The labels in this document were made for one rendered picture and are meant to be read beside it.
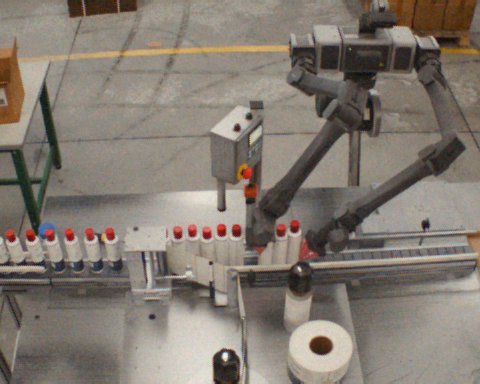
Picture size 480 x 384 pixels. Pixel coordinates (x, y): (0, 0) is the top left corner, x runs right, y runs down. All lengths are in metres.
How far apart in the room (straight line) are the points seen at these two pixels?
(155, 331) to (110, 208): 0.71
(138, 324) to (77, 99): 2.90
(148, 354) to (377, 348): 0.79
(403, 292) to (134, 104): 2.86
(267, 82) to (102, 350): 3.10
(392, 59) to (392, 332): 1.04
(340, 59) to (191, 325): 1.14
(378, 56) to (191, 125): 2.28
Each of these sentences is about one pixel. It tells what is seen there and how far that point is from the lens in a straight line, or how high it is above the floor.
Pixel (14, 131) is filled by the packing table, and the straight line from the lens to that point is 3.47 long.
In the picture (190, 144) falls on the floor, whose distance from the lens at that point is 4.44.
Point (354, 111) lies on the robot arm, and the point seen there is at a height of 1.56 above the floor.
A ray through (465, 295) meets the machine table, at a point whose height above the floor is 0.83.
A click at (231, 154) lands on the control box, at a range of 2.13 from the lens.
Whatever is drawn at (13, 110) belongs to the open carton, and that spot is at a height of 0.86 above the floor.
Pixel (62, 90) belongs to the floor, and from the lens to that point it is 5.14.
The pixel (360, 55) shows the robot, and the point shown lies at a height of 1.49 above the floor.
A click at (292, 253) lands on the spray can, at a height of 0.95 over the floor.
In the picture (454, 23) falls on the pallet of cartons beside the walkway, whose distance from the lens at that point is 5.78.
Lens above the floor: 2.77
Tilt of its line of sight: 43 degrees down
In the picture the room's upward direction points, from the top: straight up
